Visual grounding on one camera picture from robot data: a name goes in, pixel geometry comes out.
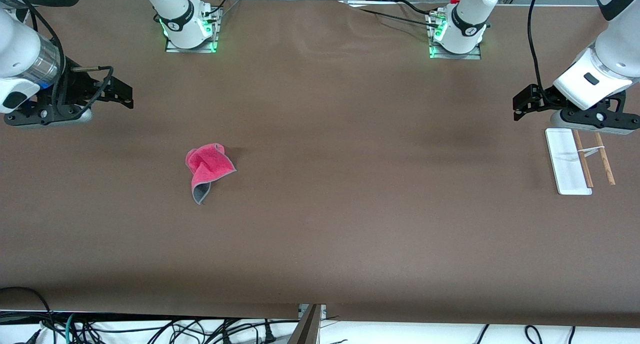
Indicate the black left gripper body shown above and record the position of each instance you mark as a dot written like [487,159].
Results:
[541,97]

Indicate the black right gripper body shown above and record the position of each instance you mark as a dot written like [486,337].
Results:
[80,87]

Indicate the pink towel with grey edge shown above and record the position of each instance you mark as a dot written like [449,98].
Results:
[210,167]

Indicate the white rectangular tray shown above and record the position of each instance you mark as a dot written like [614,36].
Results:
[567,164]

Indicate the white flat sheet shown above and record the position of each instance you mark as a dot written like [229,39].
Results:
[375,4]

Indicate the aluminium profile bar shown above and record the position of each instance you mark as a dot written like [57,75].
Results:
[310,329]

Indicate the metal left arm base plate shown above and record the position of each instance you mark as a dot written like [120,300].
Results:
[475,54]

